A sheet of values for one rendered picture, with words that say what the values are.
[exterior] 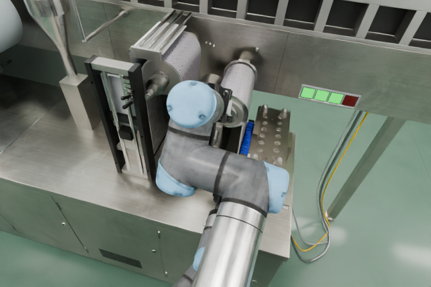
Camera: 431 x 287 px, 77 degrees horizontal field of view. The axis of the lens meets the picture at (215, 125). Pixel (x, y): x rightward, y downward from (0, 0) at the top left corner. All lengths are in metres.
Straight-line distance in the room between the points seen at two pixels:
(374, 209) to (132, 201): 1.95
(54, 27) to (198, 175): 0.91
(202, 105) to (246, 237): 0.20
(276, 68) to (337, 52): 0.25
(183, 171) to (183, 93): 0.13
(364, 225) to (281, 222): 1.37
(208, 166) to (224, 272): 0.15
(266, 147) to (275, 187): 0.76
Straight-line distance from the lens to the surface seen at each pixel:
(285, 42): 1.17
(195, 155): 0.45
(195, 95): 0.42
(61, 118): 1.62
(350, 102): 1.32
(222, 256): 0.40
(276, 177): 0.43
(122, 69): 0.86
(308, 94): 1.29
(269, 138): 1.23
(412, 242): 2.58
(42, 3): 1.17
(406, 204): 2.76
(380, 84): 1.30
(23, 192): 1.56
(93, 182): 1.27
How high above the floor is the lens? 1.88
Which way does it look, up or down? 43 degrees down
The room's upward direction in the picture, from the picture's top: 4 degrees clockwise
